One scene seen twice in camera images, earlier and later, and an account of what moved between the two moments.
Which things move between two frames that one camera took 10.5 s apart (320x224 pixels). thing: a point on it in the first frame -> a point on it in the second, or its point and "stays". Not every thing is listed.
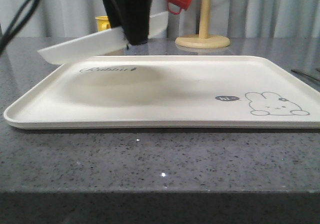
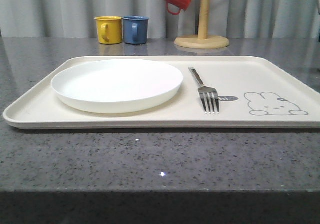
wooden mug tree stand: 203,40 stays
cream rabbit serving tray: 191,91 stays
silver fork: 312,76 -> 209,95
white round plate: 64,52 -> 116,85
